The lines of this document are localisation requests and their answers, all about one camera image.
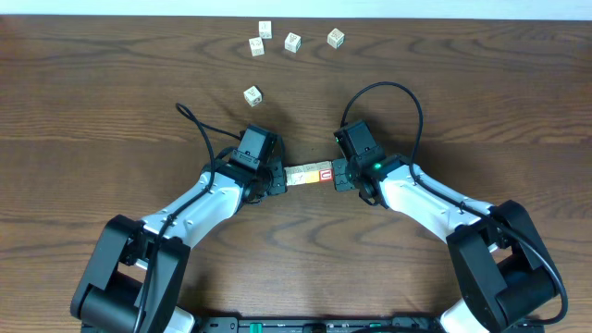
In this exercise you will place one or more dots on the wooden block red side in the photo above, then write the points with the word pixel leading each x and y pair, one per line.
pixel 325 171

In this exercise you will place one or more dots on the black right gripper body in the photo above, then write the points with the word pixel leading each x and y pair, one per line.
pixel 344 175

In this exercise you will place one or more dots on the wooden block green side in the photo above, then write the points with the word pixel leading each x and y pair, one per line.
pixel 293 42

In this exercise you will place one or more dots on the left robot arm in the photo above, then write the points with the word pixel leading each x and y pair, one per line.
pixel 133 278

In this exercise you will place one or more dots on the wooden block yellow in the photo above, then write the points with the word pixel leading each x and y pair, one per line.
pixel 311 173

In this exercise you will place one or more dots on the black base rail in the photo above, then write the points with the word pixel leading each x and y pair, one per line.
pixel 400 323

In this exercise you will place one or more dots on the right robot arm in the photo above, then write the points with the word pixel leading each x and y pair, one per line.
pixel 503 268

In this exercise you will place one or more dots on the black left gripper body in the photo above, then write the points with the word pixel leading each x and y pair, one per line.
pixel 276 178

